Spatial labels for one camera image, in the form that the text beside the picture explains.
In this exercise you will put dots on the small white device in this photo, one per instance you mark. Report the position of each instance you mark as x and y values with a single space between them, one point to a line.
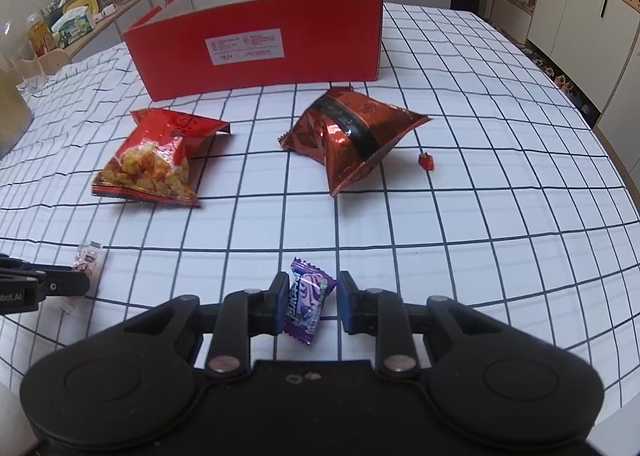
110 11

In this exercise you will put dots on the white sideboard with wooden top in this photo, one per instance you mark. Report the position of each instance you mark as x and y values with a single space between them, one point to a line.
130 0

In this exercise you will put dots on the red bag of yellow snacks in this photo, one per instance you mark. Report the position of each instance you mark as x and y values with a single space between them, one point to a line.
150 161

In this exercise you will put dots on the white black-grid tablecloth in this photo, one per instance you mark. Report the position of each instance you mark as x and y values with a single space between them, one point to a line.
450 236

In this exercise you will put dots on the row of shoes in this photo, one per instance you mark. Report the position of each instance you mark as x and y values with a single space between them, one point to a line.
565 81

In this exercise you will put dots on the green tissue pack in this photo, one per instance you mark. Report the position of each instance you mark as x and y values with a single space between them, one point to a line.
75 34

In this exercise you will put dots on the red cardboard box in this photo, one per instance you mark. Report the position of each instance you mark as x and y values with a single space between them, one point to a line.
300 26

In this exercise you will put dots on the small red candy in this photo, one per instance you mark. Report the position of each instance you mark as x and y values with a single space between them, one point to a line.
426 161

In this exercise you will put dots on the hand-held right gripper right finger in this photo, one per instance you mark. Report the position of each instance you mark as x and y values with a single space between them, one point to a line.
345 306

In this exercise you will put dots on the pink white candy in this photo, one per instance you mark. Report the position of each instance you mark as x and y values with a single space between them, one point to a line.
89 256

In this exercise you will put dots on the purple candy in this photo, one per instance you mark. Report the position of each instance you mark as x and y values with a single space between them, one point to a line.
305 301

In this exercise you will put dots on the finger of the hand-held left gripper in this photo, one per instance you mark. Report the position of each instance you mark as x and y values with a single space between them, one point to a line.
20 263
65 283

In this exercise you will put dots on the white tissue pack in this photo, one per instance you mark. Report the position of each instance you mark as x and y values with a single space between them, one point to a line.
72 16

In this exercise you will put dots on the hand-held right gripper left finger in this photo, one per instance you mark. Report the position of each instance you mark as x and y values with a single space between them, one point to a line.
281 306

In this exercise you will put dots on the dark red foil snack bag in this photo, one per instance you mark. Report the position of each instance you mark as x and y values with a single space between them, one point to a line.
345 136

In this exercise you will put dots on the orange snack bag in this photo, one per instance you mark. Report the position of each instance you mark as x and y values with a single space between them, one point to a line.
37 36

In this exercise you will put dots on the clear plastic bag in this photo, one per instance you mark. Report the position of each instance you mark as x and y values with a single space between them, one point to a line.
32 82

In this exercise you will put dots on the white tall cabinet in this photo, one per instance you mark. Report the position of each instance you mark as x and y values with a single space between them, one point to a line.
590 31

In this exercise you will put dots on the small wooden rack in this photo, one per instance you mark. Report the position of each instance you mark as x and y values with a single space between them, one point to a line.
50 59

